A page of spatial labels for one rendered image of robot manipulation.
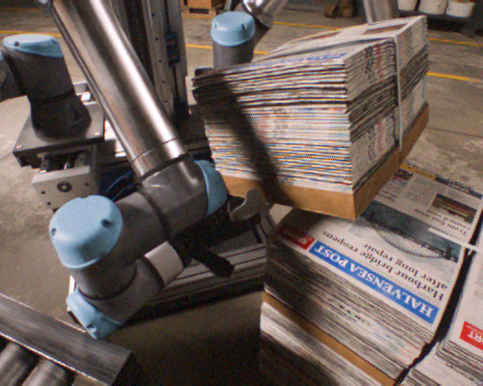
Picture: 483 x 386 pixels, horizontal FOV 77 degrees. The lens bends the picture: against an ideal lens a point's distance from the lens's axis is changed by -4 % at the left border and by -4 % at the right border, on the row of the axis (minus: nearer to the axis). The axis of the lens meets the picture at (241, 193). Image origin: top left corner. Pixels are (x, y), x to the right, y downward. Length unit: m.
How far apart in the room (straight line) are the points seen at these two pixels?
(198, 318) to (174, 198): 1.03
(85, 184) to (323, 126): 0.61
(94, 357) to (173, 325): 0.92
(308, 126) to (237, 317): 1.05
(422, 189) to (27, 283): 1.62
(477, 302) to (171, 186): 0.46
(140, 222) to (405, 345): 0.41
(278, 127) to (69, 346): 0.43
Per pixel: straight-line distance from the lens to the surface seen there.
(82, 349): 0.51
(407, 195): 0.69
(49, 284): 1.70
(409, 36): 0.63
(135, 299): 0.46
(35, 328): 0.56
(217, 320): 1.38
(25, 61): 0.89
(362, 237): 0.57
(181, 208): 0.40
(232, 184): 0.60
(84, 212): 0.37
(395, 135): 0.61
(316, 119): 0.45
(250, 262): 1.25
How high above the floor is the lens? 1.23
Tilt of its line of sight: 41 degrees down
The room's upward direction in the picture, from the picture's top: straight up
